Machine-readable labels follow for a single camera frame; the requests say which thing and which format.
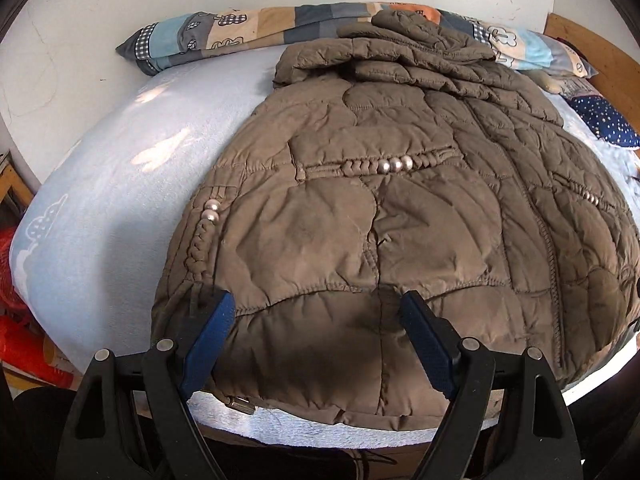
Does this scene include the red plastic mesh basket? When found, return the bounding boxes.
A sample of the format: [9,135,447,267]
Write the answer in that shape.
[0,227,68,383]

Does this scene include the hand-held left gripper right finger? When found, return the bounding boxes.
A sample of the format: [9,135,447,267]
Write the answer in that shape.
[398,290,583,480]

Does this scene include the brown quilted hooded jacket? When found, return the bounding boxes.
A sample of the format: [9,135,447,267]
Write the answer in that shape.
[150,9,640,433]

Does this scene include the light blue bed sheet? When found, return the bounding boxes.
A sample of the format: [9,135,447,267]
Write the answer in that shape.
[11,42,640,453]

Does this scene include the wooden headboard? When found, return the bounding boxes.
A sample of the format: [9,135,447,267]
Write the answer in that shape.
[544,12,640,111]

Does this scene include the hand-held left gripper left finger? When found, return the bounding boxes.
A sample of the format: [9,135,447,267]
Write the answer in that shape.
[60,290,237,480]

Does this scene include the wooden frame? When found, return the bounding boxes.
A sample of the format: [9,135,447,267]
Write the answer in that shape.
[0,152,36,211]

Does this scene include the long patchwork bolster pillow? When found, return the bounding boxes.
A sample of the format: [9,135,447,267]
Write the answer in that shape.
[116,2,598,78]

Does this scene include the beige printed pillow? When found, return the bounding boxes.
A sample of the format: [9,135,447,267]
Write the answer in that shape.
[525,69,591,96]

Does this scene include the navy star print pillow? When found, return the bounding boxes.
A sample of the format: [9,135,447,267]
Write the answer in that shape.
[567,92,640,151]

